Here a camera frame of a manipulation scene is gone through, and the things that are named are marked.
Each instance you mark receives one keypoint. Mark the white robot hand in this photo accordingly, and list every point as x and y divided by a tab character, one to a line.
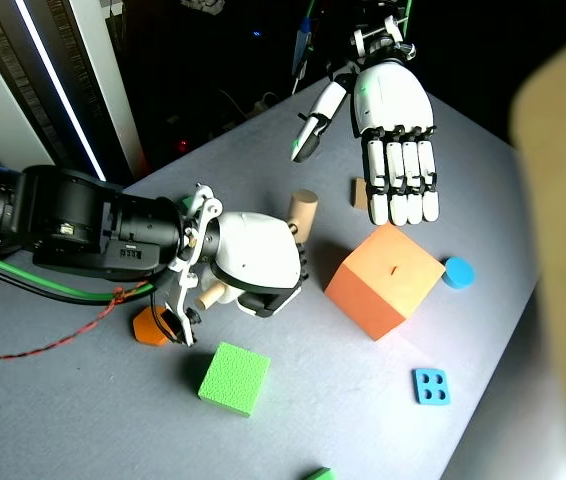
393	100
258	250

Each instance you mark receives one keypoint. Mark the wooden mallet with white wrap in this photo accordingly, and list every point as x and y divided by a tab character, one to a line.
303	210

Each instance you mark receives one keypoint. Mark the large orange cube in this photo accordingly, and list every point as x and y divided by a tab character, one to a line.
383	285

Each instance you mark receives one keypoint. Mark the brown wooden rectangular block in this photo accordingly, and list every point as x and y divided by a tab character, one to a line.
359	195

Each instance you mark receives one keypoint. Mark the orange hexagon block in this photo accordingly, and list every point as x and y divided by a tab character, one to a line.
145	330

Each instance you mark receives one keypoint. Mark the blue round disc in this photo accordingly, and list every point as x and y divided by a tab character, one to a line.
458	272

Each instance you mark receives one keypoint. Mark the blue four-hole square block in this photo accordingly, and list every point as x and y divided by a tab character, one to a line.
431	386

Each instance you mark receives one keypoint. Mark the green block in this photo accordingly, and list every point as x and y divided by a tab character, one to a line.
320	475

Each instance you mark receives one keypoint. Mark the green textured foam cube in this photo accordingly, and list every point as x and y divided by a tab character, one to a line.
233	382

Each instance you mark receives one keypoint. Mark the grey table cloth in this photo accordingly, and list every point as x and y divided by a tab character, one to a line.
113	425

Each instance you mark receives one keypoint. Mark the white pillar with light strip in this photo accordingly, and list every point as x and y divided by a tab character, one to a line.
103	75

